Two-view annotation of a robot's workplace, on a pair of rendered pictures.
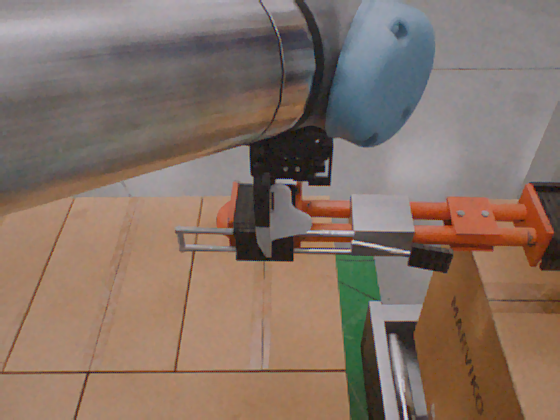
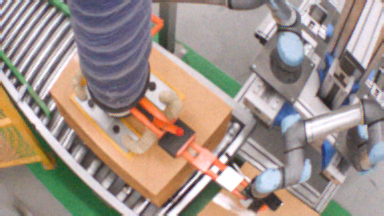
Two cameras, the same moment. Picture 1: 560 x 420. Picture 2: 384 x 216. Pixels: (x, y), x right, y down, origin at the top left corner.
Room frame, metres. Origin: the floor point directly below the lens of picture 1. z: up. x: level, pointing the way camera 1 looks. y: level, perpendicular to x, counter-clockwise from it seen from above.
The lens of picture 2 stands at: (0.85, -0.01, 3.46)
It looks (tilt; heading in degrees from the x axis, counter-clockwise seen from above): 74 degrees down; 213
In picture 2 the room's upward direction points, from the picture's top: 6 degrees clockwise
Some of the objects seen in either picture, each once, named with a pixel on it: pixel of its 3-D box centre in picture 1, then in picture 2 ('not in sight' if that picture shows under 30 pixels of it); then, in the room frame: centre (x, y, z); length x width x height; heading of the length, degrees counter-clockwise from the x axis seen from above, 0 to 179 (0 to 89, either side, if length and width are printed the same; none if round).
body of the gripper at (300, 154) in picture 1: (289, 121); (258, 189); (0.43, 0.00, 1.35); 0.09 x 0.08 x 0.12; 88
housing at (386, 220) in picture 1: (379, 225); (229, 180); (0.43, -0.11, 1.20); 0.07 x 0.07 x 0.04; 88
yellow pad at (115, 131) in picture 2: not in sight; (103, 116); (0.51, -0.58, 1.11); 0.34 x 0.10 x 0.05; 88
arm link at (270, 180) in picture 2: not in sight; (268, 182); (0.43, 0.01, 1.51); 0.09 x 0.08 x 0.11; 137
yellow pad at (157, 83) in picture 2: not in sight; (137, 74); (0.32, -0.57, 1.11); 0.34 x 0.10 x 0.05; 88
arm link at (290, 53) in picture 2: not in sight; (290, 49); (-0.08, -0.21, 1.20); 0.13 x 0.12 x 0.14; 30
